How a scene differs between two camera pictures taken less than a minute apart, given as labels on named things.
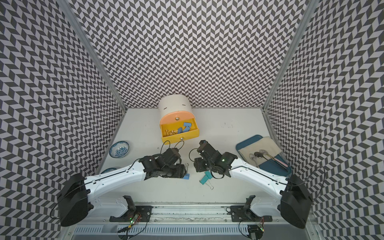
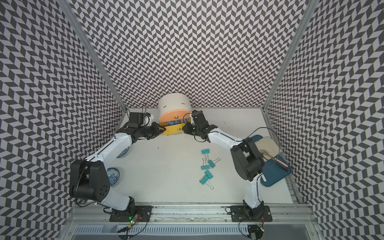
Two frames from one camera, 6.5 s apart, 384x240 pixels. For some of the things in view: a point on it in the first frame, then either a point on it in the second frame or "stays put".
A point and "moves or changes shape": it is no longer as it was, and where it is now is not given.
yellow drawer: [175, 126] moves or changes shape
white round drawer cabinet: [175, 103] stays put
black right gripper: [198, 164] → [187, 129]
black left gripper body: [175, 171] → [148, 131]
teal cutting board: [269, 165] stays put
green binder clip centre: [208, 174] stays put
